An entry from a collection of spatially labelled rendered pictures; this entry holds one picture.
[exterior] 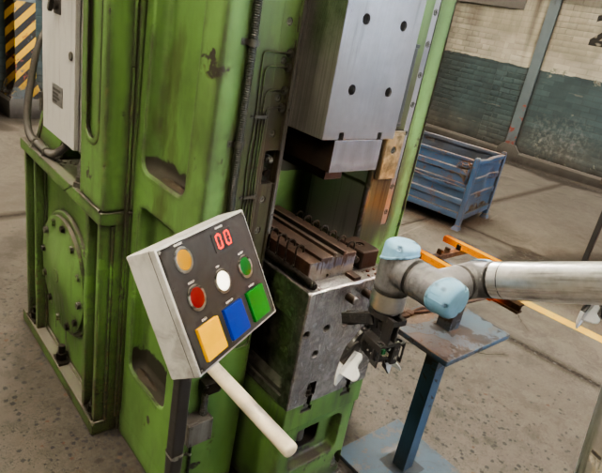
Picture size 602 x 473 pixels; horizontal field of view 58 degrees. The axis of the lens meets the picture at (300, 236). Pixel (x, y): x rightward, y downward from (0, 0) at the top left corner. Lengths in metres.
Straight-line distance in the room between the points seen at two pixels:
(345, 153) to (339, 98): 0.17
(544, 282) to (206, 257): 0.68
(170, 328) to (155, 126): 0.83
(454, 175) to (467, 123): 4.64
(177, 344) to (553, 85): 8.63
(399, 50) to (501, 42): 8.21
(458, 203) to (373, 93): 3.87
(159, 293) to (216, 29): 0.68
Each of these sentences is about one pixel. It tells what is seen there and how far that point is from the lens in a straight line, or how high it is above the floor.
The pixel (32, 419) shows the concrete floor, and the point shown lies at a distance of 2.54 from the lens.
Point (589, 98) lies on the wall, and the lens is 9.23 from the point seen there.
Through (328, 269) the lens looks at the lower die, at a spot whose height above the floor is 0.94.
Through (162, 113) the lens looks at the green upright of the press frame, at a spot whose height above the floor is 1.31.
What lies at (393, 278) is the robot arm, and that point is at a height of 1.23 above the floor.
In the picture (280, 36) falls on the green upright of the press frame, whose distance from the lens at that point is 1.51.
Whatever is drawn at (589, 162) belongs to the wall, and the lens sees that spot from 9.22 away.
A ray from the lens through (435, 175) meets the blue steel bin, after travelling 5.45.
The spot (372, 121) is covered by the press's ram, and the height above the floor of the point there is 1.42.
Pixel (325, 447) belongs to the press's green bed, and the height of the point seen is 0.16.
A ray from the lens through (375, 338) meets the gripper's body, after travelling 1.18.
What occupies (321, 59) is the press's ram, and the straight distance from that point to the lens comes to 1.51.
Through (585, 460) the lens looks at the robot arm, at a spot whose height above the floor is 1.14.
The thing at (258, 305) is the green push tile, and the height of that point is 1.01.
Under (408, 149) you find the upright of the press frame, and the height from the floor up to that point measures 1.28.
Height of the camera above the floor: 1.68
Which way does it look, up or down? 22 degrees down
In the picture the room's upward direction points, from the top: 11 degrees clockwise
